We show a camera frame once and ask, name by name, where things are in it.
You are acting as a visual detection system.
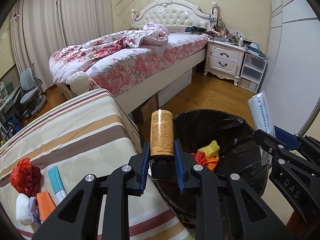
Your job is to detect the beige curtains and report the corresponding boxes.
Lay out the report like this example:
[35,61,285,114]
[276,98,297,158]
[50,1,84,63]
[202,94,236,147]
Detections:
[10,0,113,90]

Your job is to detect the orange paper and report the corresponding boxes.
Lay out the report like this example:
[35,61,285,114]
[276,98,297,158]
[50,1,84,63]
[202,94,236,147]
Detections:
[36,190,56,222]

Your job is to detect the black lined trash bin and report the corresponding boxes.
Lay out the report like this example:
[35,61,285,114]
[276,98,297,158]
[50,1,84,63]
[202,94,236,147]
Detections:
[153,109,268,229]

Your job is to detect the white tufted bed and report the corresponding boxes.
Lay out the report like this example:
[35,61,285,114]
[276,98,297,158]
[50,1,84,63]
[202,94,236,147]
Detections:
[59,0,210,113]

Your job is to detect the grey desk chair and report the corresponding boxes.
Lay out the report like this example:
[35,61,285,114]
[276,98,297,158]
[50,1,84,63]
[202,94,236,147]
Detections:
[20,63,47,119]

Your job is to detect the floral quilt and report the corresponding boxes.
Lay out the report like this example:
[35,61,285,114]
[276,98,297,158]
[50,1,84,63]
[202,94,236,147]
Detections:
[48,22,169,85]

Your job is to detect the striped table cloth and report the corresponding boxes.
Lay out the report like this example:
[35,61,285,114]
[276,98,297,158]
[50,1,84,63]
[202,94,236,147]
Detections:
[1,89,194,239]

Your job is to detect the orange wrapper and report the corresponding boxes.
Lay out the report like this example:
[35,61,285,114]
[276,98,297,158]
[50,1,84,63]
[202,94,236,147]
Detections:
[206,156,219,172]

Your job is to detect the yellow foam net bundle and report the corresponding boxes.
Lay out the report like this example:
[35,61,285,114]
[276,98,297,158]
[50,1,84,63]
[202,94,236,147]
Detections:
[198,140,220,158]

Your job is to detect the white paper ball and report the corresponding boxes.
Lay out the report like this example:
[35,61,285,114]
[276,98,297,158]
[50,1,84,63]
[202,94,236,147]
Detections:
[16,193,33,226]

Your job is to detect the plastic drawer unit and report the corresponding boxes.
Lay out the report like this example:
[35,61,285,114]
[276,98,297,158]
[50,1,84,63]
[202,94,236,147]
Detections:
[238,51,267,93]

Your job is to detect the gold bottle black cap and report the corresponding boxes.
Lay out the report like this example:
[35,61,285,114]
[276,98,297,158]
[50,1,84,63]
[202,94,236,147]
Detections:
[150,109,175,180]

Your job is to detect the study desk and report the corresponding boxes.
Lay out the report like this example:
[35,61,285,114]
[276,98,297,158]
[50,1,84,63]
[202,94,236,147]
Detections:
[1,86,21,126]

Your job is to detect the white nightstand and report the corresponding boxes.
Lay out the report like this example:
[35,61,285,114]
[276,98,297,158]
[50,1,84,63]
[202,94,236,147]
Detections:
[204,40,246,86]

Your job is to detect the grey toothpaste box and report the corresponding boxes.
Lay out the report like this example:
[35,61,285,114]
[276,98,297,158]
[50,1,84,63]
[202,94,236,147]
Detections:
[247,90,276,165]

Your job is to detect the teal white toothpaste tube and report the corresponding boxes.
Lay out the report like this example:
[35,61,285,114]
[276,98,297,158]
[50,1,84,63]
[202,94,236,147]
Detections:
[48,166,67,204]

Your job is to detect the red foam net bundle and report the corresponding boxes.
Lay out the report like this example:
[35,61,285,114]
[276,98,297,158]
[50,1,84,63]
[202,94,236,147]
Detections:
[191,151,207,166]

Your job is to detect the red plastic bag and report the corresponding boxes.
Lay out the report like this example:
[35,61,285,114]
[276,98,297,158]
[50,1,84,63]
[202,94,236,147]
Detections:
[10,158,42,198]

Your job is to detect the cardboard box under bed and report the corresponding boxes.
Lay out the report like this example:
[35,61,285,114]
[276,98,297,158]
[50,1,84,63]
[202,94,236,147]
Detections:
[132,93,159,125]

